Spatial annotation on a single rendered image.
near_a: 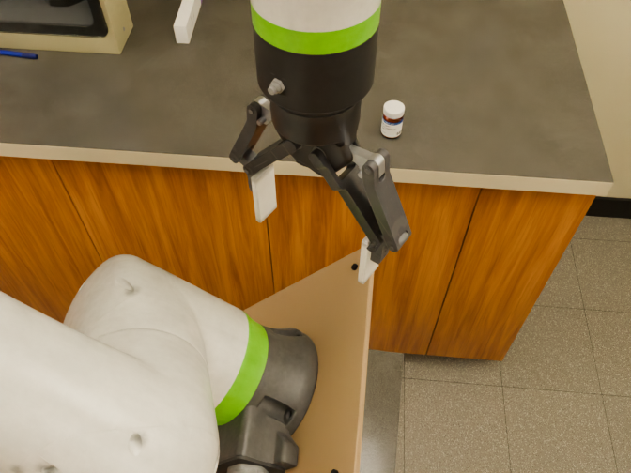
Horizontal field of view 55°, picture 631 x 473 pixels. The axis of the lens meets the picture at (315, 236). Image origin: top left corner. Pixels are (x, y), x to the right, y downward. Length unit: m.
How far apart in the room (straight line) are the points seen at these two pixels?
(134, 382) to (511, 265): 1.16
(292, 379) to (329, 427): 0.07
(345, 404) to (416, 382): 1.36
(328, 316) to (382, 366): 0.26
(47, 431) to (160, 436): 0.08
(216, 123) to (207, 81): 0.14
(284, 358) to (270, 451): 0.10
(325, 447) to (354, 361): 0.09
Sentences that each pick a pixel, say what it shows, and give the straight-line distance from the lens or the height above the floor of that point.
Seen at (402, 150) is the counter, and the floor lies 0.94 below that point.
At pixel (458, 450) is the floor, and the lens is 1.92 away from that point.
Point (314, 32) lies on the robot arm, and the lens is 0.41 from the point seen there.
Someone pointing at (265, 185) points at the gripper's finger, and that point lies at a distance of 0.64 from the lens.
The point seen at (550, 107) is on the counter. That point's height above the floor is 0.94.
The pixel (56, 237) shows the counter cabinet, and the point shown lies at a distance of 1.64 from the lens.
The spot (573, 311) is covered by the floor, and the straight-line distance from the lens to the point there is 2.24.
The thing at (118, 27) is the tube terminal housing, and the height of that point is 0.99.
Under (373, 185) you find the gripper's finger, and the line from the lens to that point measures 0.51.
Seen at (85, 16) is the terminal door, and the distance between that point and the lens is 1.45.
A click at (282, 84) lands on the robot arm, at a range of 0.45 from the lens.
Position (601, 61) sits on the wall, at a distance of 2.02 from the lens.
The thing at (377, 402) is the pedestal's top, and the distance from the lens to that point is 0.92.
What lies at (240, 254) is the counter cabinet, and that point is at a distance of 1.51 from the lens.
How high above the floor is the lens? 1.79
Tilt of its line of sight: 53 degrees down
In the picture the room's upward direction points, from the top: straight up
